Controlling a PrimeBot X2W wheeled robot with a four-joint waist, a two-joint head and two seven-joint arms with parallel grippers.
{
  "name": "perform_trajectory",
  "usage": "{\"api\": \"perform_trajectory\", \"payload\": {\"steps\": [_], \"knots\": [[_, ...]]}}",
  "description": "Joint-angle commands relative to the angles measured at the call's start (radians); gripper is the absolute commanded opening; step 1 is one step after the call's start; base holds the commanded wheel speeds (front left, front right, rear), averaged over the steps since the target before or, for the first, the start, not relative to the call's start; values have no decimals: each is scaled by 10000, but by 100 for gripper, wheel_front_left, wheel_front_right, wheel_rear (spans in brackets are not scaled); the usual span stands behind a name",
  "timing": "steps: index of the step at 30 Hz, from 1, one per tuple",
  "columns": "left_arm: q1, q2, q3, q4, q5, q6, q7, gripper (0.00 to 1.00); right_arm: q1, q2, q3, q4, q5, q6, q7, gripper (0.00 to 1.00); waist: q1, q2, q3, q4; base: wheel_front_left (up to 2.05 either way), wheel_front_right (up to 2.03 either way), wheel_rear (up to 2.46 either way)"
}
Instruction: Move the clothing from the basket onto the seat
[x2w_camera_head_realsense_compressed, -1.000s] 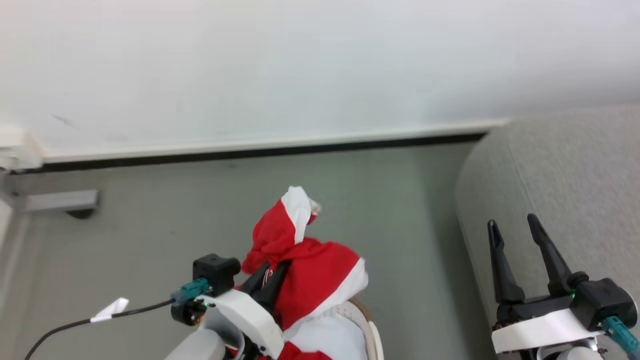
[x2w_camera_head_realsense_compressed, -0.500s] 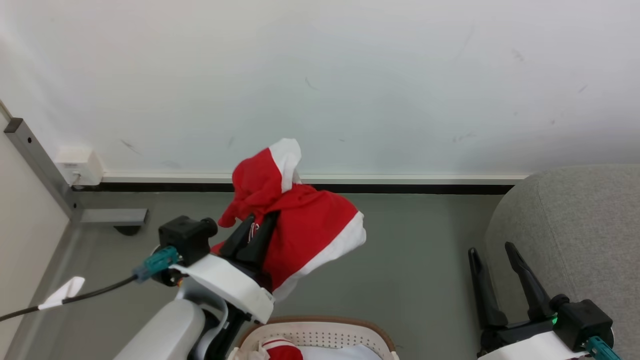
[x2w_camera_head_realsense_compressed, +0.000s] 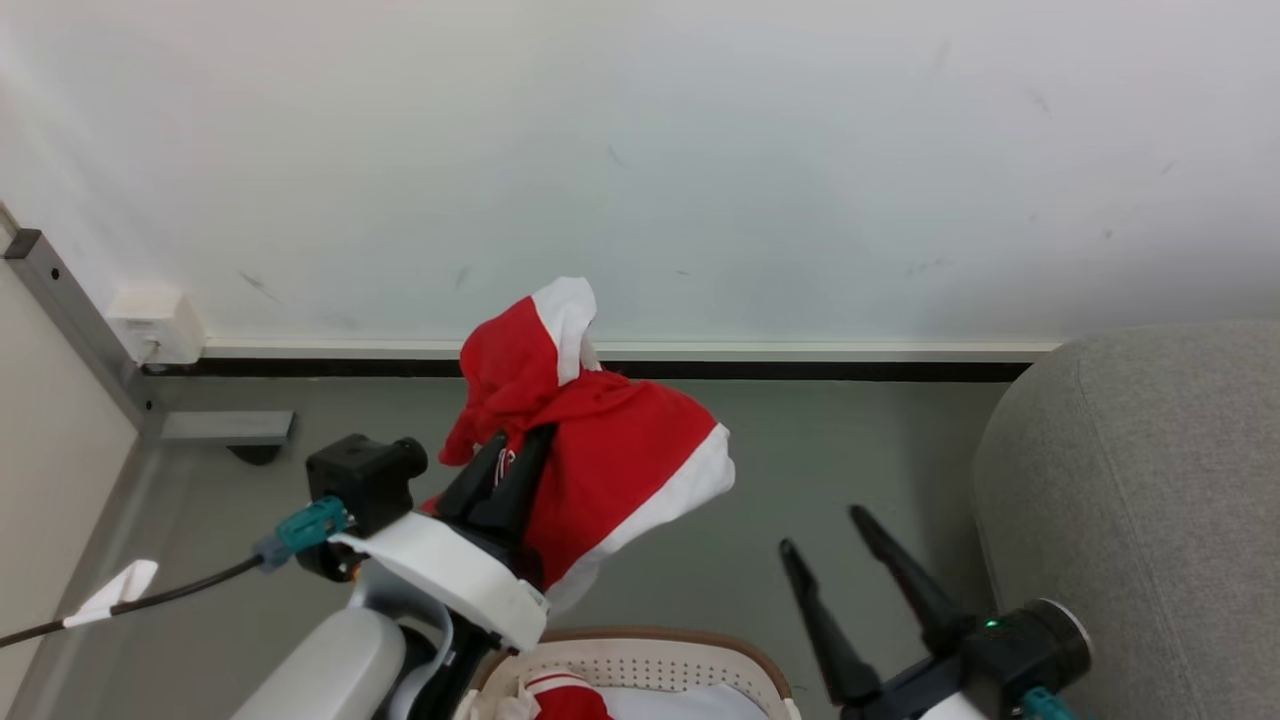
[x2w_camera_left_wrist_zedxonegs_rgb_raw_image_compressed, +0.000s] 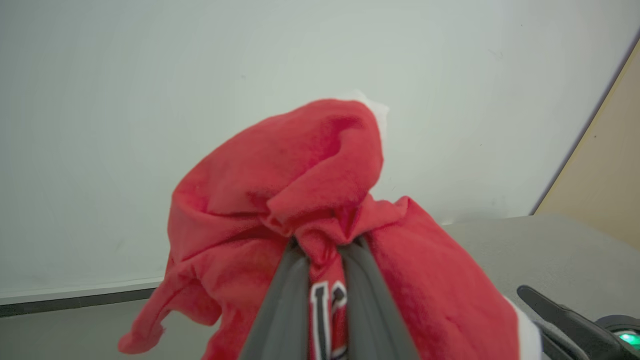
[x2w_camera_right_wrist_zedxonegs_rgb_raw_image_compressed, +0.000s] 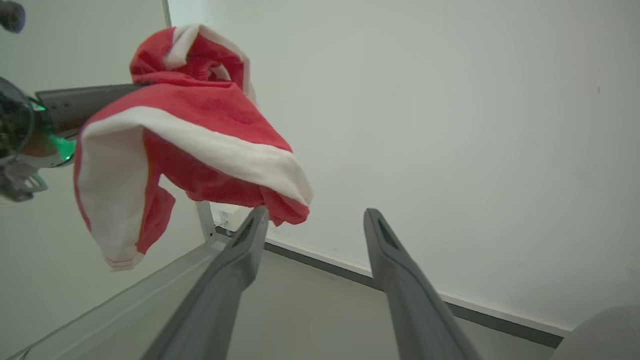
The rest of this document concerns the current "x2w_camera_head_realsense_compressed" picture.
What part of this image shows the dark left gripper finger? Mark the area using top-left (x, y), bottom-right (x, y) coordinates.
top-left (485, 425), bottom-right (555, 551)
top-left (437, 436), bottom-right (511, 526)

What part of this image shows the white perforated laundry basket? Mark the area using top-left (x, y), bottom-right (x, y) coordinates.
top-left (455, 628), bottom-right (801, 720)

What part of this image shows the grey fabric sofa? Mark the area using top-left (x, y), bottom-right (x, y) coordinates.
top-left (972, 322), bottom-right (1280, 720)

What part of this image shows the small red white garment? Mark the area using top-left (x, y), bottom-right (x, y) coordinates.
top-left (520, 672), bottom-right (613, 720)

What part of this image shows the black skirting strip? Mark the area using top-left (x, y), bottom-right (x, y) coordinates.
top-left (145, 358), bottom-right (1033, 383)

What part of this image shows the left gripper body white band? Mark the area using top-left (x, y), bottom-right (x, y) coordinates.
top-left (335, 512), bottom-right (549, 652)

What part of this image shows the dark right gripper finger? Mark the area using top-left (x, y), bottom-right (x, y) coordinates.
top-left (850, 505), bottom-right (976, 656)
top-left (780, 538), bottom-right (883, 706)

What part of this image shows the grey metal frame post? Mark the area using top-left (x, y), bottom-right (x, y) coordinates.
top-left (4, 229), bottom-right (166, 438)

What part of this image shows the cream white crumpled cloth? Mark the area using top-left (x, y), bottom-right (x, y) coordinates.
top-left (455, 685), bottom-right (541, 720)

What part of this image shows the red white hooded garment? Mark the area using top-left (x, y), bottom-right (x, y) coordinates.
top-left (420, 277), bottom-right (736, 613)

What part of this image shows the white paper cable tag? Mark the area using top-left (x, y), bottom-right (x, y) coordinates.
top-left (62, 560), bottom-right (159, 629)

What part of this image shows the teal connector right cable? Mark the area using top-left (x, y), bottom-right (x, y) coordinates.
top-left (1020, 686), bottom-right (1077, 720)

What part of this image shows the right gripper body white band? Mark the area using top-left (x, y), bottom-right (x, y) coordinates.
top-left (840, 630), bottom-right (1026, 720)

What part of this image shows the white wall socket box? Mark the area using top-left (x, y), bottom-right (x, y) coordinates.
top-left (105, 288), bottom-right (206, 366)

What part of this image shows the black cable with teal connector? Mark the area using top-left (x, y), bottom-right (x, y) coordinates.
top-left (0, 497), bottom-right (351, 649)

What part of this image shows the grey metal foot bracket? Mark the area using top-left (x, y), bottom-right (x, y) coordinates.
top-left (160, 410), bottom-right (296, 447)

